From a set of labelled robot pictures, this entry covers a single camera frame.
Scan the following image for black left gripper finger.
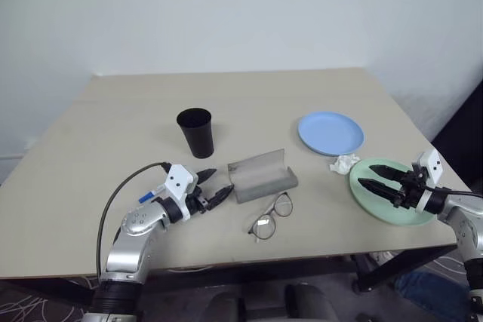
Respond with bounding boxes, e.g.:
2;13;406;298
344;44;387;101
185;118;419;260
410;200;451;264
195;167;219;185
208;183;235;210

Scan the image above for black board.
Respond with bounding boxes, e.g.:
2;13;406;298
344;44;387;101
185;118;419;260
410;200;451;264
429;78;483;193

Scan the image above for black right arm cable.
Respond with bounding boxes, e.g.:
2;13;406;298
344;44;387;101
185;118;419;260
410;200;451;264
423;185;483;199

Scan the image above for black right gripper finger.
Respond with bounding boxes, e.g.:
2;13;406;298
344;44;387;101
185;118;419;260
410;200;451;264
356;176;403;208
368;164;407;184

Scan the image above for black plastic cup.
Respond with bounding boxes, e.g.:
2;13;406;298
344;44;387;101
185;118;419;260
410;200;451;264
176;108;216;160

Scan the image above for thin-framed eyeglasses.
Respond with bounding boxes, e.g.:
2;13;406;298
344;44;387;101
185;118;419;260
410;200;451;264
247;191;295;244

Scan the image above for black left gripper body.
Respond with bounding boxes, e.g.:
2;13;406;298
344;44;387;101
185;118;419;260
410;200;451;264
184;186;212;216

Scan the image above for green plate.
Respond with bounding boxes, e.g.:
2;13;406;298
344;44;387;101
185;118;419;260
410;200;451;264
348;156;441;228

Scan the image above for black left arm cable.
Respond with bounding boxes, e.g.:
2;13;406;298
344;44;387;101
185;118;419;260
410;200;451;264
95;162;173;284

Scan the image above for blue fabric object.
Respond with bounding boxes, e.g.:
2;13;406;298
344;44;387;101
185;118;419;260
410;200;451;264
393;268;471;316

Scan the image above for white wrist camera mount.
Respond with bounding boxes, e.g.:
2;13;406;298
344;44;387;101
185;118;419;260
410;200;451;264
414;148;444;215
155;164;199;222

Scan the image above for blue plate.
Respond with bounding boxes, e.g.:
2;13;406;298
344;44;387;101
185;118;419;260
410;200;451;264
297;110;366;158

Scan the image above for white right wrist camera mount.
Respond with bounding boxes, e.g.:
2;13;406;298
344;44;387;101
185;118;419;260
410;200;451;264
414;148;444;215

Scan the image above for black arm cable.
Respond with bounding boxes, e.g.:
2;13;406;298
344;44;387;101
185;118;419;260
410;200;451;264
423;185;483;199
95;162;173;284

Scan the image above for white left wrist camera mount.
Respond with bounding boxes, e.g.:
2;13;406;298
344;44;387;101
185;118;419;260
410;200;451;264
155;164;199;222

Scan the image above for crumpled white tissue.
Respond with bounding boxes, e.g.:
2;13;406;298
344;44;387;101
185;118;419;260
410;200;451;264
328;153;361;176

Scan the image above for grey glasses case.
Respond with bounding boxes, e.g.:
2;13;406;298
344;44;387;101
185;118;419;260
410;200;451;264
226;148;300;205

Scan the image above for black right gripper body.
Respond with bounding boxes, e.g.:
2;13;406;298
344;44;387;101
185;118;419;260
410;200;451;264
393;161;432;211

